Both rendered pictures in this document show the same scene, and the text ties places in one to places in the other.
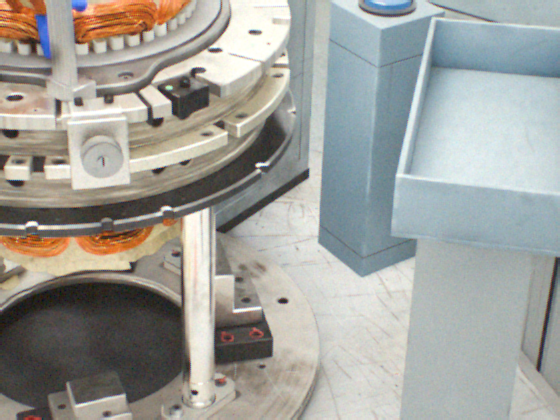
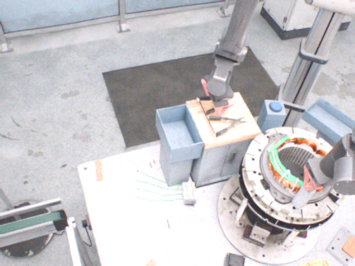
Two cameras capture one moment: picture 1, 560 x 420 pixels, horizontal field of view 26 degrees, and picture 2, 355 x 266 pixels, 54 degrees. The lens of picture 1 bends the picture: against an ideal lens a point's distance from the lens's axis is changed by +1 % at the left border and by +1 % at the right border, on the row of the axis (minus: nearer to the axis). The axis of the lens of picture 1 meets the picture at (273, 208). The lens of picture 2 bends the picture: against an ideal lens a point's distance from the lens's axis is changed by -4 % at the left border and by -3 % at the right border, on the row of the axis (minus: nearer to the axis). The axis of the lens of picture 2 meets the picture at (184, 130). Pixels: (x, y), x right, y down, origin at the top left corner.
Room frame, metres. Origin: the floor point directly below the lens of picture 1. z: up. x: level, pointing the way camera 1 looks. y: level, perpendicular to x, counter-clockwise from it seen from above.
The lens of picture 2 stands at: (0.82, 0.86, 1.97)
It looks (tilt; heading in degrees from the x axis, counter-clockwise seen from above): 52 degrees down; 298
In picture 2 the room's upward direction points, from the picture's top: 8 degrees clockwise
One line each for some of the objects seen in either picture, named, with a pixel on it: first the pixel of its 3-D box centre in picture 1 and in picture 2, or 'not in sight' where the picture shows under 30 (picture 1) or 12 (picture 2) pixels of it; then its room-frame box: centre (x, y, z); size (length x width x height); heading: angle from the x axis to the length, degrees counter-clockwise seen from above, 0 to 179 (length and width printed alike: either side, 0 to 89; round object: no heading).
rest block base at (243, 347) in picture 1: (234, 322); not in sight; (0.81, 0.03, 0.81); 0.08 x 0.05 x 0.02; 14
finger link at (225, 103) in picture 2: not in sight; (219, 102); (1.11, 0.11, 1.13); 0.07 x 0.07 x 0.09; 54
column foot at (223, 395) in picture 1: (198, 402); not in sight; (0.72, 0.05, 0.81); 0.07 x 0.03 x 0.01; 140
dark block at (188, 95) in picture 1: (183, 92); not in sight; (0.69, 0.06, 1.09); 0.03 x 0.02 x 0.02; 135
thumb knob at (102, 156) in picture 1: (102, 157); not in sight; (0.63, 0.10, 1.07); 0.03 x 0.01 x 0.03; 106
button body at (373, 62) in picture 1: (376, 135); (265, 128); (0.97, -0.09, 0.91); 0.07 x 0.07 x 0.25; 35
